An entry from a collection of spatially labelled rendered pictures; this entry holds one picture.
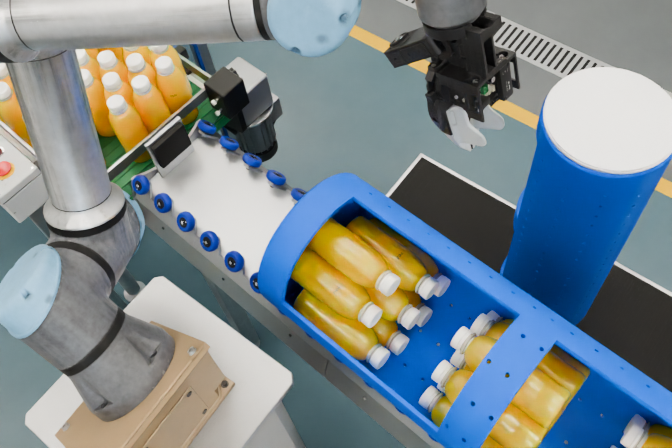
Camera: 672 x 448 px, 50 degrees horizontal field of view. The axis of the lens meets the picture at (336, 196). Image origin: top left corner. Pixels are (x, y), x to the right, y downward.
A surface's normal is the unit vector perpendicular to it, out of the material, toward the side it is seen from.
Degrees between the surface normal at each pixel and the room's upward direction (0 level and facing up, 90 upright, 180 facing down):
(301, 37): 70
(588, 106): 0
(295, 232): 23
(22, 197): 90
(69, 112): 77
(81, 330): 50
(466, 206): 0
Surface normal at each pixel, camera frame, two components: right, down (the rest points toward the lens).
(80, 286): 0.78, -0.40
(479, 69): -0.69, 0.62
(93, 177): 0.86, 0.30
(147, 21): -0.18, 0.55
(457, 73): -0.26, -0.69
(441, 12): -0.29, 0.73
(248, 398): -0.08, -0.52
